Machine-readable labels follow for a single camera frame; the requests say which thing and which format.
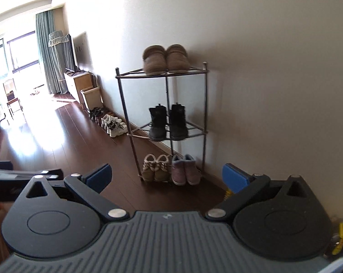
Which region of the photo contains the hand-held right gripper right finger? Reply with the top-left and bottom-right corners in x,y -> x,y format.
206,163 -> 322,222

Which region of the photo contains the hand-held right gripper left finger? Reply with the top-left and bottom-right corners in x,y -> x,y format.
16,163 -> 130,220

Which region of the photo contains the purple fleece-lined boot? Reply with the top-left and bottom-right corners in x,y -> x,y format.
184,154 -> 201,185
171,154 -> 187,185

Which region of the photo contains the brown fleece-lined strap shoe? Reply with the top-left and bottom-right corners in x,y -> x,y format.
154,154 -> 172,182
142,154 -> 158,181

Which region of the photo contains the black winter boot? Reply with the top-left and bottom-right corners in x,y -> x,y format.
169,103 -> 188,141
149,104 -> 170,141

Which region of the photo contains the metal corner shoe rack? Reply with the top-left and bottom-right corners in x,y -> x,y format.
115,62 -> 210,183

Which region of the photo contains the brown fur-trimmed slipper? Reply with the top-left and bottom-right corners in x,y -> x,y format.
166,44 -> 190,73
142,45 -> 169,76

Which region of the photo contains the white chunky sneaker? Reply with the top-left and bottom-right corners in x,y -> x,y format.
101,114 -> 123,128
108,122 -> 129,138

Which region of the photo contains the dark shoe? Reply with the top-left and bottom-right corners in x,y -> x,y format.
89,107 -> 104,122

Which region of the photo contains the wooden chair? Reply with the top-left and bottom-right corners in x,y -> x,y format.
3,78 -> 24,118

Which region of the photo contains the beige waste bin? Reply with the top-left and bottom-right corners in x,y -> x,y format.
81,86 -> 104,111

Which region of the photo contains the wooden television cabinet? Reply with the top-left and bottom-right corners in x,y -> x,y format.
64,71 -> 93,106

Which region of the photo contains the teal curtain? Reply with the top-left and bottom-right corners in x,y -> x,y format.
36,9 -> 70,95

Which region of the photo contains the large window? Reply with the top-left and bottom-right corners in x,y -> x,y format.
0,31 -> 40,83

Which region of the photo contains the flat television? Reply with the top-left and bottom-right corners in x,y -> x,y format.
64,33 -> 76,73

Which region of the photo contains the lace dust cover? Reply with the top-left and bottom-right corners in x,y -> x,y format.
48,31 -> 72,48

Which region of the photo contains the amber oil bottle yellow handle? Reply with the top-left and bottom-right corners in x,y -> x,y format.
324,221 -> 343,259

